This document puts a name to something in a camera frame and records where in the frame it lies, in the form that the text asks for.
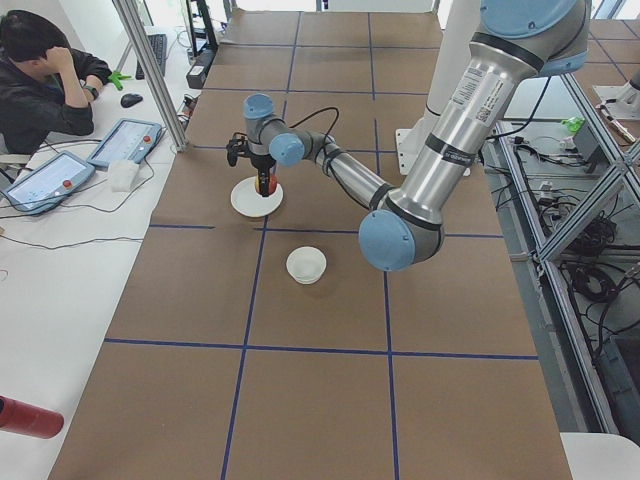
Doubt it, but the red yellow apple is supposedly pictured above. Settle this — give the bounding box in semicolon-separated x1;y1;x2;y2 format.
255;175;278;197

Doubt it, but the black control box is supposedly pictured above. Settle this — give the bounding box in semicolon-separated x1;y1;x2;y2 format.
186;49;217;90

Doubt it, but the grey box with green part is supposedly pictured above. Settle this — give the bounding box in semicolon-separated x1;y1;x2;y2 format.
561;117;604;163

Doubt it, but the aluminium frame rail right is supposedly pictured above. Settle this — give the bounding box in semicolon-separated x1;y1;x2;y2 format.
482;75;639;435

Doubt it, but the green plastic toy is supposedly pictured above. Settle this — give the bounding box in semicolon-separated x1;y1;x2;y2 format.
108;70;132;91

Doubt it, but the blue teach pendant near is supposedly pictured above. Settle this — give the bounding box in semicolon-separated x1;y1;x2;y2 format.
1;151;95;215

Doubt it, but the white plastic bowl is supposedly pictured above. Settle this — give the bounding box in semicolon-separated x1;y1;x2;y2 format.
286;246;327;285

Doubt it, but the black computer mouse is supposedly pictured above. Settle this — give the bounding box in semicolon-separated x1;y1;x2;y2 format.
120;93;143;108

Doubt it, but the white tissue pack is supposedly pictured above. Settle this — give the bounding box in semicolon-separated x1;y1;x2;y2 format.
107;159;139;192

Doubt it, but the blue teach pendant far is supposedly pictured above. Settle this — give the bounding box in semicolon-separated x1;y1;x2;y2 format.
87;118;163;168

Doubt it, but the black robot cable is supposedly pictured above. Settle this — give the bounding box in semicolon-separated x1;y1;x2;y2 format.
284;106;341;151

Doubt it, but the person in black jacket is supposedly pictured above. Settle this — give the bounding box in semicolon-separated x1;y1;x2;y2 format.
1;10;112;154

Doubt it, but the aluminium frame post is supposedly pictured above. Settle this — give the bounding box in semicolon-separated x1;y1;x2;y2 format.
113;0;187;152

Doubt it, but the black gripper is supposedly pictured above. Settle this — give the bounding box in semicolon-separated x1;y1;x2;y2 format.
251;154;274;197

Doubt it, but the black keyboard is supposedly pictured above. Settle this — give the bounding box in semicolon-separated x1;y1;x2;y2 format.
134;33;169;81

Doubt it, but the red cylinder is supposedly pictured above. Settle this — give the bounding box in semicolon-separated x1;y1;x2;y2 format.
1;396;64;439

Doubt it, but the white round plate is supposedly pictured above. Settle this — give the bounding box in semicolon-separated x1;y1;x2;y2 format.
230;177;284;218

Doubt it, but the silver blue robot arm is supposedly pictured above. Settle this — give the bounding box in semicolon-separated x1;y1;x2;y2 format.
240;1;591;271

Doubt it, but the blue teach pendant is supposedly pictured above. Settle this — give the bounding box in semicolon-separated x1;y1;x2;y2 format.
87;118;163;168
1;151;95;215

